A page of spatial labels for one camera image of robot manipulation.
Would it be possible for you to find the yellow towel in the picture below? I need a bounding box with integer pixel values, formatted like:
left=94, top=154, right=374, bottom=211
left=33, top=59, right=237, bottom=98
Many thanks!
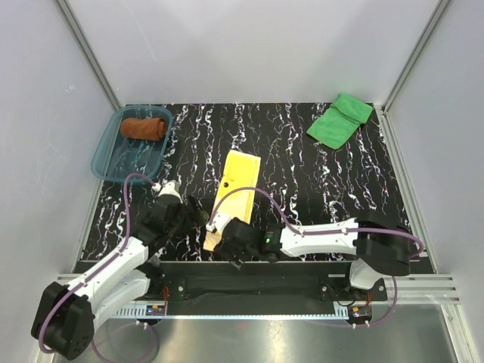
left=202, top=150, right=262, bottom=253

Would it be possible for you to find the teal transparent plastic bin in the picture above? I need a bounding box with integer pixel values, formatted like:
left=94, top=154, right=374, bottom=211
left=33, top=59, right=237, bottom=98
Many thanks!
left=91, top=104, right=173, bottom=184

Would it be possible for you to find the brown towel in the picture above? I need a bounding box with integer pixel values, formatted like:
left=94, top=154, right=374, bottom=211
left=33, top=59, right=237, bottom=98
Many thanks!
left=119, top=117, right=167, bottom=141

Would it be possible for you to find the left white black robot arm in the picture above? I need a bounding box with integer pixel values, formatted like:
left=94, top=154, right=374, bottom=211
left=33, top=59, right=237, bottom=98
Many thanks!
left=31, top=194, right=209, bottom=360

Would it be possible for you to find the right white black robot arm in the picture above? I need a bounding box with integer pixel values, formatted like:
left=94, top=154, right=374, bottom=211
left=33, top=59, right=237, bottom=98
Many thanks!
left=206, top=213, right=424, bottom=300

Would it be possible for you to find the green towel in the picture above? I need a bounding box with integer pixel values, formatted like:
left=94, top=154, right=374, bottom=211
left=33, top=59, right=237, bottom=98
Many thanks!
left=306, top=93, right=373, bottom=150

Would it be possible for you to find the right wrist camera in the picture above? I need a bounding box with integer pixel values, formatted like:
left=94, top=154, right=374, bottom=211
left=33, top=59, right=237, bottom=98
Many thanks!
left=206, top=213, right=232, bottom=235

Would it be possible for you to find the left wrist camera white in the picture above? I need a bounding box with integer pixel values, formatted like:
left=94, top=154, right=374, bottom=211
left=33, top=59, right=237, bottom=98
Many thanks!
left=151, top=180, right=182, bottom=200

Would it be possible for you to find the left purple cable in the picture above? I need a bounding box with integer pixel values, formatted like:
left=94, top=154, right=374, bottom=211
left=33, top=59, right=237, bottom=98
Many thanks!
left=37, top=172, right=162, bottom=362

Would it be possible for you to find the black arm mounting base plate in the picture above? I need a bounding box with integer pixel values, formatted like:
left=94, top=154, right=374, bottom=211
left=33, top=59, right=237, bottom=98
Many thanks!
left=134, top=261, right=387, bottom=303

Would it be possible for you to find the aluminium frame rail front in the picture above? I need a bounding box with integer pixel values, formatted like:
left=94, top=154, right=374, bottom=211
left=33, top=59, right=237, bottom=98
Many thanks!
left=48, top=271, right=461, bottom=322

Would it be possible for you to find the left aluminium frame post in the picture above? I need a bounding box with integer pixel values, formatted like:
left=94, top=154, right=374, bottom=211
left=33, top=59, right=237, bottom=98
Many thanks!
left=54, top=0, right=122, bottom=110

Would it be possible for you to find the aluminium frame post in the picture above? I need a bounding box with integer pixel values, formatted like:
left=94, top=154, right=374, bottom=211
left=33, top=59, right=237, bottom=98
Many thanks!
left=54, top=0, right=122, bottom=110
left=381, top=0, right=453, bottom=114

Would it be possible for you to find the right aluminium frame post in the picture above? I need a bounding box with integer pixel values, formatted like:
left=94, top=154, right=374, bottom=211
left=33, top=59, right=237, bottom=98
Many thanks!
left=381, top=0, right=453, bottom=114

